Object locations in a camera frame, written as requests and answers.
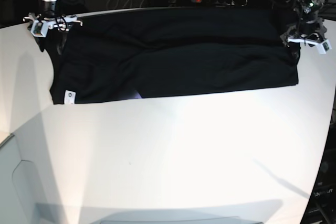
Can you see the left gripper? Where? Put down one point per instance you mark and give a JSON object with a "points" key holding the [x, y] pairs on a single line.
{"points": [[311, 32]]}

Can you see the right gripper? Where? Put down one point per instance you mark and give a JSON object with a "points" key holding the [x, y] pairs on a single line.
{"points": [[55, 21]]}

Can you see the black T-shirt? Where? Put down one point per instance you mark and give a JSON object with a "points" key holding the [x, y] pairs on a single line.
{"points": [[169, 53]]}

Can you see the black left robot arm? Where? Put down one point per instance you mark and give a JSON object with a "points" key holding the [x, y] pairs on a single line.
{"points": [[292, 11]]}

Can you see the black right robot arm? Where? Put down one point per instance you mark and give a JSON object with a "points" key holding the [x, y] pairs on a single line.
{"points": [[42, 41]]}

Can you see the white garment label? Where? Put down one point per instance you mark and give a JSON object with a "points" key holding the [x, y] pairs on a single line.
{"points": [[69, 97]]}

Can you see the black power strip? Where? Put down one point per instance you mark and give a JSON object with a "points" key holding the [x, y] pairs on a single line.
{"points": [[235, 3]]}

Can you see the black equipment box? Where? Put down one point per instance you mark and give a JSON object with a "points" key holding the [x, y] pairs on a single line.
{"points": [[321, 205]]}

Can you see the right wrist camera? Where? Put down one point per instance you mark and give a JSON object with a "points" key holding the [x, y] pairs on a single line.
{"points": [[39, 29]]}

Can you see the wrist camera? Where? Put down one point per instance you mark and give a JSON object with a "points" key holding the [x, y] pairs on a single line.
{"points": [[39, 29], [324, 47]]}

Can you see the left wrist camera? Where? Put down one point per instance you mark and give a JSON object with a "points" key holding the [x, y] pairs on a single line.
{"points": [[324, 47]]}

